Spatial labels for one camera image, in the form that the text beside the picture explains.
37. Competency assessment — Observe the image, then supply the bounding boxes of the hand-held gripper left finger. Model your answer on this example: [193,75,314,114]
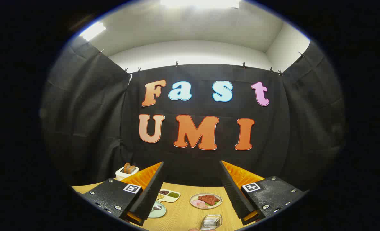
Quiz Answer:
[81,161,165,227]

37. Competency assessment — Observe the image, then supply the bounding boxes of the white divided dish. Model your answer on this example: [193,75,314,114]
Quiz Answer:
[156,189,181,203]

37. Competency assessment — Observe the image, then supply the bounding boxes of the white toaster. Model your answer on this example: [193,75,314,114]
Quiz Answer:
[115,165,139,181]

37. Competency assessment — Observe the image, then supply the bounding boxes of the beige round food plate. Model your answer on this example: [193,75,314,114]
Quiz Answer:
[190,193,223,210]

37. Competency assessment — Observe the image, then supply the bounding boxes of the small ceiling light panel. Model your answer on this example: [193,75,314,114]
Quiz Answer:
[79,21,107,41]

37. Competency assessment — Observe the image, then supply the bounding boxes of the large ceiling light panel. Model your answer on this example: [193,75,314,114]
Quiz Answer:
[159,0,241,9]

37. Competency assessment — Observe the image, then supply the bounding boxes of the row of black cloth clips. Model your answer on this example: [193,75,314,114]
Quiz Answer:
[98,48,306,77]

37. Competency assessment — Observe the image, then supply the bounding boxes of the brown meat patty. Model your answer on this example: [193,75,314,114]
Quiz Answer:
[198,194,220,206]

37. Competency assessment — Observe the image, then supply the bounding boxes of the light blue plate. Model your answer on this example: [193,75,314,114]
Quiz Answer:
[148,201,167,219]

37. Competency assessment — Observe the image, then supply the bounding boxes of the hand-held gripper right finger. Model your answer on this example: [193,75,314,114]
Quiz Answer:
[219,160,309,225]

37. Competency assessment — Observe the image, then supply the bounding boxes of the metal mesh cutlery basket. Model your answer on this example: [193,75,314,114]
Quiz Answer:
[200,214,223,231]

